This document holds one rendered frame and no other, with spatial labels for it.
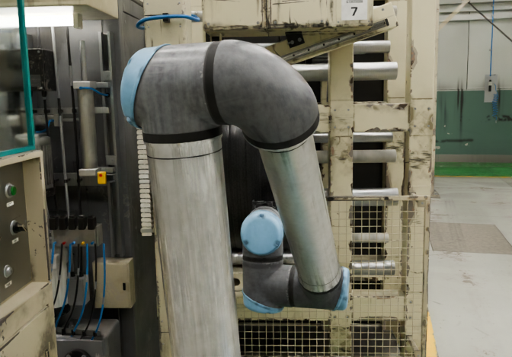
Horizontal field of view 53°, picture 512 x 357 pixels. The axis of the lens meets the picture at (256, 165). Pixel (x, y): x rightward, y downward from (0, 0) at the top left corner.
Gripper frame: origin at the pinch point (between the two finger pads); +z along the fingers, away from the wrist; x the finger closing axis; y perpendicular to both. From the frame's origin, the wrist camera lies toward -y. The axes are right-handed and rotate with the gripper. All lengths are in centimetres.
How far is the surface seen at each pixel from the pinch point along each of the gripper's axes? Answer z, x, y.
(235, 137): -3.5, 8.5, 24.2
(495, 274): 260, -166, -71
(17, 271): -14, 65, -11
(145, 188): 23.0, 41.2, 8.8
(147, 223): 21.0, 40.2, -2.6
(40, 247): -7, 63, -6
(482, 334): 160, -119, -85
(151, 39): 12, 36, 56
